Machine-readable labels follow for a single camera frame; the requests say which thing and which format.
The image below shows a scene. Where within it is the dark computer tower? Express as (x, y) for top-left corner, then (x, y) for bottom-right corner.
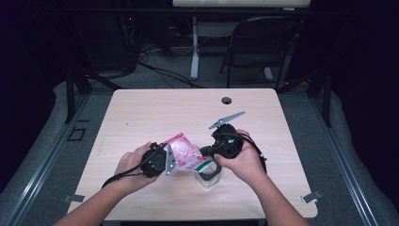
(88, 13), (139, 73)

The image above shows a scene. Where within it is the black metal frame stand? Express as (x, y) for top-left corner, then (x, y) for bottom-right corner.
(64, 65), (122, 124)
(277, 68), (333, 128)

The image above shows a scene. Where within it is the right hand-held gripper cable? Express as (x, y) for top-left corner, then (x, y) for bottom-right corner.
(215, 131), (268, 174)

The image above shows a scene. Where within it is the white standing desk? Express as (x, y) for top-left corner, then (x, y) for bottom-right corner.
(171, 0), (311, 82)

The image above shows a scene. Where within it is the left hand-held gripper cable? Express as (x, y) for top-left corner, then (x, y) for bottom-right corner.
(101, 143), (168, 189)

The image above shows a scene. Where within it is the hand-held gripper cable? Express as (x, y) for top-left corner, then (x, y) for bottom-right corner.
(101, 143), (168, 189)
(215, 131), (268, 174)

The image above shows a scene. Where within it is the grey metal table bracket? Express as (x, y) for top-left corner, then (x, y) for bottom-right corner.
(61, 193), (86, 203)
(300, 189), (324, 203)

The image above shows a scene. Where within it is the black folding chair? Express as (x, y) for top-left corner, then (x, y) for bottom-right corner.
(218, 15), (304, 91)

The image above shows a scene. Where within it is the aluminium floor rail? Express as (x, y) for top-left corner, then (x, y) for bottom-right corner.
(309, 93), (379, 226)
(5, 93), (92, 226)

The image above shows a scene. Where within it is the person's right hand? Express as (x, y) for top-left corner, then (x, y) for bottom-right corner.
(214, 130), (267, 186)

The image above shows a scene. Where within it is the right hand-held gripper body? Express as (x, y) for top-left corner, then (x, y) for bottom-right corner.
(208, 111), (247, 159)

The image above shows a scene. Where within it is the person's left hand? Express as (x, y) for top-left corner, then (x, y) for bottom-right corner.
(114, 141), (154, 191)

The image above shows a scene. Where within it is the black floor cable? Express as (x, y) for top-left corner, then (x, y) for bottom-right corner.
(136, 58), (205, 89)

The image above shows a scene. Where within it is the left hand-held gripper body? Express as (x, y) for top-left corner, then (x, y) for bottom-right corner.
(139, 142), (177, 179)

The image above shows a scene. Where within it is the pink and white plastic bag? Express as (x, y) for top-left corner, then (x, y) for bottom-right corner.
(164, 132), (215, 174)

